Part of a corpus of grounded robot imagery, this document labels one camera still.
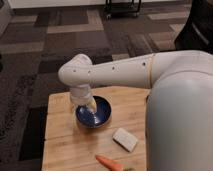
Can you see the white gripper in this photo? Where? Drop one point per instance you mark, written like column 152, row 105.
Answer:
column 82, row 95

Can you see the blue ceramic bowl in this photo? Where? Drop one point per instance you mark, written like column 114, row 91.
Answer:
column 97, row 119

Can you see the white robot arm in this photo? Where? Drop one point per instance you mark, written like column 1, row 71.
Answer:
column 179, row 112

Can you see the white sponge block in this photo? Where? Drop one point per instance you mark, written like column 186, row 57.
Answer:
column 127, row 140

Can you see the orange carrot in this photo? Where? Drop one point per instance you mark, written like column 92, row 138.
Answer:
column 109, row 163

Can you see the black rolling cart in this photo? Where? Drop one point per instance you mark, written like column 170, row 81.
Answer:
column 122, row 8

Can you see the black office chair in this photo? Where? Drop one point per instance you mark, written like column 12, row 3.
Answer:
column 197, row 33

